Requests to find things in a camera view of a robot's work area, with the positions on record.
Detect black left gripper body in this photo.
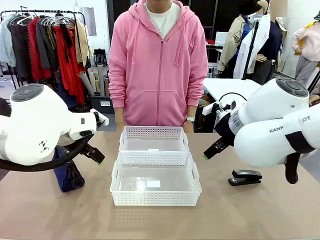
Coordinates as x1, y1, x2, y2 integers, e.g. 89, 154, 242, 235
81, 142, 98, 157

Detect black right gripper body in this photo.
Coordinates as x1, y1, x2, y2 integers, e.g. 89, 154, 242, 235
214, 115, 236, 148

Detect blue zip pencil case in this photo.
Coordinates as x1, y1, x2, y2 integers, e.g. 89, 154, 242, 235
51, 146, 86, 193

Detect black stapler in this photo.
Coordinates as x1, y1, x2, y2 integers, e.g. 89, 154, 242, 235
227, 169, 263, 187

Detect person's left forearm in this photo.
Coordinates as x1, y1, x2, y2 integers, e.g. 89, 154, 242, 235
186, 72, 210, 123

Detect person's right forearm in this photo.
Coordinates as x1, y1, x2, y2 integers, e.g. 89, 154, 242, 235
107, 72, 129, 125

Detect white work table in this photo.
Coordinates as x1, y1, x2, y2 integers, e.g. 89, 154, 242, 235
202, 77, 270, 104

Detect black storage crate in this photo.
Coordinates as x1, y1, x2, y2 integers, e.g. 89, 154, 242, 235
89, 95, 114, 114

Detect white perforated plastic basket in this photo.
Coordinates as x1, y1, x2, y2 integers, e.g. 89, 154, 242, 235
118, 125, 190, 153
109, 150, 203, 207

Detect brown cardboard tube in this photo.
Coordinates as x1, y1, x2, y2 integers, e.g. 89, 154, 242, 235
103, 77, 111, 97

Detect large grey cardboard tube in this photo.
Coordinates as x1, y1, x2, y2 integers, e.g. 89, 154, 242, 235
77, 71, 96, 97

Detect slim beige cardboard tube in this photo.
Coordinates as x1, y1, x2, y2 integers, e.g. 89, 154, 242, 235
96, 64, 105, 97

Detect red long dress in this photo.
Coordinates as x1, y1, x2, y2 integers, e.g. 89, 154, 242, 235
53, 24, 87, 105

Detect person in pink hoodie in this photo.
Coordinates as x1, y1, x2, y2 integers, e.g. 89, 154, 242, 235
107, 0, 210, 127

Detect mannequin in beige trench coat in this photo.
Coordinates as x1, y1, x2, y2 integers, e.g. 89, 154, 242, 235
216, 13, 251, 79

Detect black tripod pole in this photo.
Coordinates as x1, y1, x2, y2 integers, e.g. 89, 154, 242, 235
241, 19, 260, 81

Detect white box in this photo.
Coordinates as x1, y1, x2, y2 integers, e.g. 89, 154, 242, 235
214, 31, 230, 48

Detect black bag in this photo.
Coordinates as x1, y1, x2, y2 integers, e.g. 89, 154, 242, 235
93, 48, 109, 67

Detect mannequin in white coat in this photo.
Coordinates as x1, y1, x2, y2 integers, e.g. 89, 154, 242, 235
233, 13, 271, 80

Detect grey trousers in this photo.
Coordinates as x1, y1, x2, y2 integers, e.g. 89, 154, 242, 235
294, 54, 320, 87

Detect figure in navy garment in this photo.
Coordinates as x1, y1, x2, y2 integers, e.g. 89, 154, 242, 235
252, 17, 285, 86

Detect beige garment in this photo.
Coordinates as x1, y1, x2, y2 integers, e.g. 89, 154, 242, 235
73, 21, 93, 68

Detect black scarf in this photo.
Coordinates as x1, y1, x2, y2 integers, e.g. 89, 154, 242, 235
58, 23, 73, 63

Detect red jacket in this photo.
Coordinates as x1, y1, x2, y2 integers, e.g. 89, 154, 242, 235
27, 16, 52, 81

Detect grey garment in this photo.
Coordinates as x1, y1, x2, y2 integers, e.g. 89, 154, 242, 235
36, 18, 60, 70

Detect dark brown garment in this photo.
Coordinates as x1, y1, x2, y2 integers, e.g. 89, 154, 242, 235
9, 21, 32, 78

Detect pink fluffy sweater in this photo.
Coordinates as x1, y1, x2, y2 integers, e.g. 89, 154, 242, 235
291, 21, 320, 62

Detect black hat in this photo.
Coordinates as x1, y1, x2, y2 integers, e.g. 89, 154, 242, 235
241, 0, 262, 16

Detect white hanging panel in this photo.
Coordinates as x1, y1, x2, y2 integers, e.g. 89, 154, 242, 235
83, 6, 97, 37

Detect white t-shirt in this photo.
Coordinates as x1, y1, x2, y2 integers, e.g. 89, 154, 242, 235
145, 1, 181, 40

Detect pale grey coat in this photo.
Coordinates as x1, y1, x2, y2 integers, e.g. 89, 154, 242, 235
0, 13, 17, 68

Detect black clothes rack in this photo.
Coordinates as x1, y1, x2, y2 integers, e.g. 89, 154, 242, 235
0, 5, 87, 88

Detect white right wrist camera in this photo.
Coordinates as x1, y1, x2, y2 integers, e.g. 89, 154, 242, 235
201, 101, 232, 117

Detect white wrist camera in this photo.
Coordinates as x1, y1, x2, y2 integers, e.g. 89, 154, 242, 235
89, 108, 110, 128
201, 101, 232, 117

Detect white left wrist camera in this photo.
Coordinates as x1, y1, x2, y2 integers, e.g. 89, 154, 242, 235
89, 108, 110, 128

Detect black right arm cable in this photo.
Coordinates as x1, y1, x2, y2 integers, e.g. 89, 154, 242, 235
218, 91, 248, 104

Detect black corrugated cable hose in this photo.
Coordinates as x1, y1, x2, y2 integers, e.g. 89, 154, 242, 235
0, 137, 90, 173

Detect black strap sleeve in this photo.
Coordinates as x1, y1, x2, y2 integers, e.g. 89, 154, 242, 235
284, 130, 316, 185

